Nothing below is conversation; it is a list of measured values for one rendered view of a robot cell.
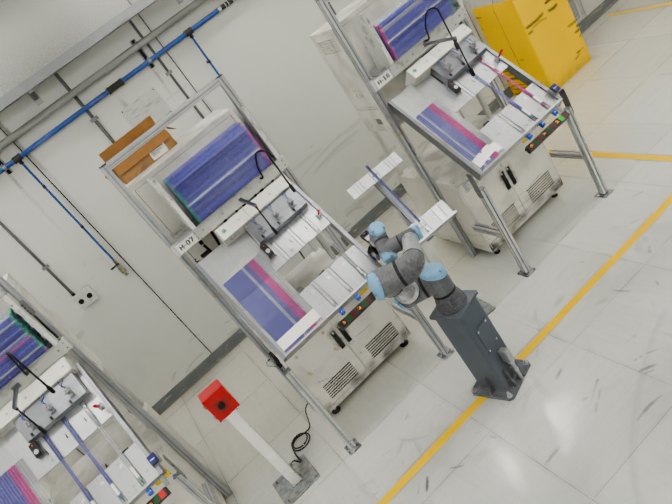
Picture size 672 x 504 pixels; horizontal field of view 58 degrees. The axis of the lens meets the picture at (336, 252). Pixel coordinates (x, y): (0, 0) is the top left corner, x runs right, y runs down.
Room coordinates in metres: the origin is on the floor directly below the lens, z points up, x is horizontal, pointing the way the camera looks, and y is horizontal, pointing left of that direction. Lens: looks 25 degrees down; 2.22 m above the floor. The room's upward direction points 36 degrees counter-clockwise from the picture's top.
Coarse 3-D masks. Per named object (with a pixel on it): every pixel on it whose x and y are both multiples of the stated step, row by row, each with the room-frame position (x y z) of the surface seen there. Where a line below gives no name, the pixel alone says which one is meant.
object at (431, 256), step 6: (396, 210) 2.94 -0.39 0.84; (402, 216) 2.92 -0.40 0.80; (402, 222) 2.96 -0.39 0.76; (408, 222) 2.92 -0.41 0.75; (420, 246) 2.92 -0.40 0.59; (426, 246) 2.92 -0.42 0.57; (432, 246) 2.93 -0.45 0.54; (426, 252) 2.92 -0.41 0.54; (432, 252) 2.93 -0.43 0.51; (426, 258) 2.95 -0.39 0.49; (432, 258) 2.92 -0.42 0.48; (438, 258) 2.93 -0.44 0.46; (450, 276) 2.93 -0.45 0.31; (480, 300) 2.99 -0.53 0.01; (486, 306) 2.90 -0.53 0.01; (492, 306) 2.87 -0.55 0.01; (486, 312) 2.86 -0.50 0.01
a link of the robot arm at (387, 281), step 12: (372, 276) 2.10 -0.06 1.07; (384, 276) 2.06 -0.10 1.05; (396, 276) 2.04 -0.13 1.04; (372, 288) 2.07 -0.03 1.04; (384, 288) 2.05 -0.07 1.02; (396, 288) 2.05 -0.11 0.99; (408, 288) 2.23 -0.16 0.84; (420, 288) 2.33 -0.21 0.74; (396, 300) 2.37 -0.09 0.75; (408, 300) 2.31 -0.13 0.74; (420, 300) 2.34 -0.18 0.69
